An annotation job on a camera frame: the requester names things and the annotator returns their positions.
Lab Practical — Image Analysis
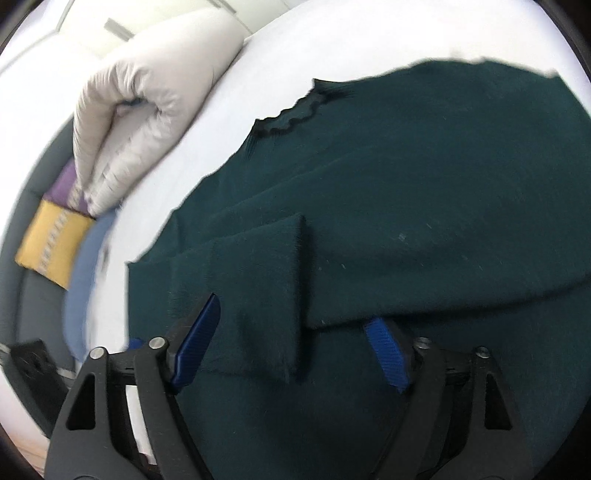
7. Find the white bed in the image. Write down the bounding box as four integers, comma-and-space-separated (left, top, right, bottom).
85, 0, 586, 462

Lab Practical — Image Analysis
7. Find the blue cloth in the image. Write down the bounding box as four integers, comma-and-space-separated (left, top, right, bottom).
65, 215, 122, 365

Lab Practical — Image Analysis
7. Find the grey sofa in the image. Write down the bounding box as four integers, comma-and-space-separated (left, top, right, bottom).
0, 117, 80, 356

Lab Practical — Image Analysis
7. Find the dark green towel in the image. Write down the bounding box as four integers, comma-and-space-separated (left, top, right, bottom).
126, 58, 591, 480

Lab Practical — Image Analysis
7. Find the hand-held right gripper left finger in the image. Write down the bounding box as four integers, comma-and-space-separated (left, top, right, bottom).
44, 293, 221, 480

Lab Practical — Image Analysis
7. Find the purple cushion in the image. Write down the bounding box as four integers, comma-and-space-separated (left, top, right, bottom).
50, 159, 90, 217

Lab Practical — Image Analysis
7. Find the folded white duvet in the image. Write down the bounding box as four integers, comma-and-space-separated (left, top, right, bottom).
71, 9, 245, 217

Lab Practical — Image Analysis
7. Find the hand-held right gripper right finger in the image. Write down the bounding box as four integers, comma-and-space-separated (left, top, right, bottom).
362, 316, 546, 480

